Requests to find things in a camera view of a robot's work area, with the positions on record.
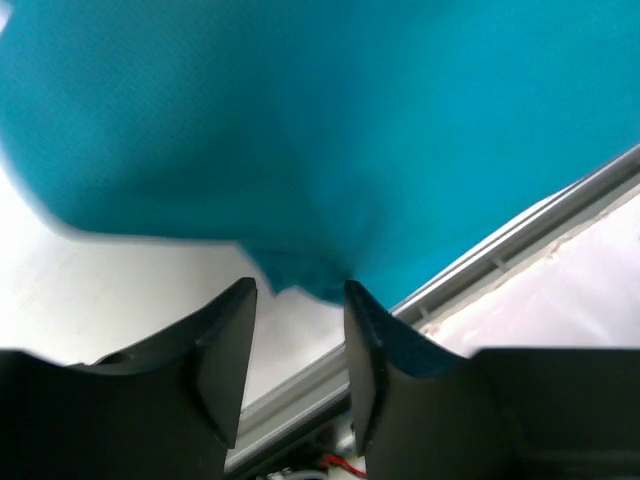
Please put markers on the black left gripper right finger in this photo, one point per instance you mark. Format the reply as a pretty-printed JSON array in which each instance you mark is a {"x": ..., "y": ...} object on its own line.
[{"x": 422, "y": 412}]

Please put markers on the aluminium table frame rail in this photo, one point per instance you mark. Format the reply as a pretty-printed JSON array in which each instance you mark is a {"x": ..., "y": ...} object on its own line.
[{"x": 281, "y": 415}]

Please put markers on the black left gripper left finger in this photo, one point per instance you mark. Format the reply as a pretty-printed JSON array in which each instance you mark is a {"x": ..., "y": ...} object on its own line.
[{"x": 166, "y": 407}]

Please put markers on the teal t shirt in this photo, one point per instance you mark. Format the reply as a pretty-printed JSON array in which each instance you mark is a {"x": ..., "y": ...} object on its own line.
[{"x": 332, "y": 140}]

